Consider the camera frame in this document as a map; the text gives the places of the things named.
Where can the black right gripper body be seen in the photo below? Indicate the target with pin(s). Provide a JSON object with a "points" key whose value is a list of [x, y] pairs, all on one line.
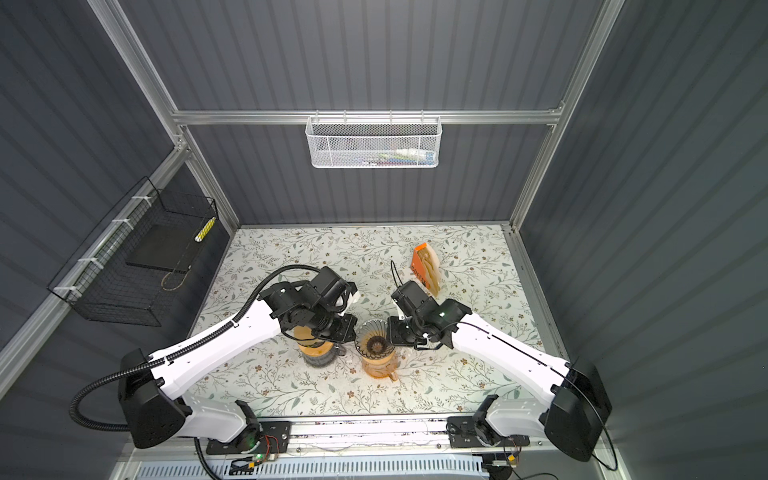
{"points": [[404, 331]]}

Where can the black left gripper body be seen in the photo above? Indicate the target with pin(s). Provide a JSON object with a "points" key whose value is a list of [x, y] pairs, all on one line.
{"points": [[332, 326]]}

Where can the grey glass carafe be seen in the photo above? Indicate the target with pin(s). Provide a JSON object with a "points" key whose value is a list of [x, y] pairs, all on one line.
{"points": [[324, 359]]}

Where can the grey glass dripper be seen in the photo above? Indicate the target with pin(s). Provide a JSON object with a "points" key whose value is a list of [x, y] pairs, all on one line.
{"points": [[372, 339]]}

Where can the orange coffee filter pack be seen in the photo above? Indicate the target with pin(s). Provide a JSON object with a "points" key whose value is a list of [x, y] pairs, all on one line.
{"points": [[425, 266]]}

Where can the orange glass carafe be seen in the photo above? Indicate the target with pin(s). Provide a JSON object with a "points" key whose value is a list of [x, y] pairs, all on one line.
{"points": [[382, 371]]}

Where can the bamboo ring holder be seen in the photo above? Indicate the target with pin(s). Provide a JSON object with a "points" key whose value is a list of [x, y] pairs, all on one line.
{"points": [[380, 360], [315, 348]]}

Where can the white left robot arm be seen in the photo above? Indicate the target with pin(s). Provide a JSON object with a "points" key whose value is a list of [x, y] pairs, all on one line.
{"points": [[157, 405]]}

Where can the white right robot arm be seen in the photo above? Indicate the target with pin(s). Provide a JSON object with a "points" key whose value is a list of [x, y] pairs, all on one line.
{"points": [[571, 404]]}

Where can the yellow marker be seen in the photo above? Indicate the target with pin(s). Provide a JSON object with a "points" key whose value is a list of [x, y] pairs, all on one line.
{"points": [[205, 229]]}

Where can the black flat pad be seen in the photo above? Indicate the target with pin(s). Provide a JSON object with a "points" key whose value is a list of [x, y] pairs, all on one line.
{"points": [[165, 248]]}

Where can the items in white basket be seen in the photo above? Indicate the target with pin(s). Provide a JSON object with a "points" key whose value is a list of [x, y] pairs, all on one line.
{"points": [[408, 157]]}

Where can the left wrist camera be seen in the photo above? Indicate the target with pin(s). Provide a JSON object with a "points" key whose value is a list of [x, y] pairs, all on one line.
{"points": [[354, 298]]}

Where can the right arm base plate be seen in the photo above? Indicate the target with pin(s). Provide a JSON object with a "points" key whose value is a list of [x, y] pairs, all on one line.
{"points": [[462, 433]]}

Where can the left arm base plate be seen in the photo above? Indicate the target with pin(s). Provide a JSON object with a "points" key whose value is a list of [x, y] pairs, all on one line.
{"points": [[271, 437]]}

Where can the white slotted cable duct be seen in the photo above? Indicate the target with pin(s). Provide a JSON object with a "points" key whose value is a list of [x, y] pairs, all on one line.
{"points": [[363, 467]]}

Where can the white wire basket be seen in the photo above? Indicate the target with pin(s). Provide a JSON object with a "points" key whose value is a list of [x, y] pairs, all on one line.
{"points": [[339, 144]]}

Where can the black wire basket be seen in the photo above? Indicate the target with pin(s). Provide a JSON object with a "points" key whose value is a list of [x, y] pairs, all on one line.
{"points": [[132, 272]]}

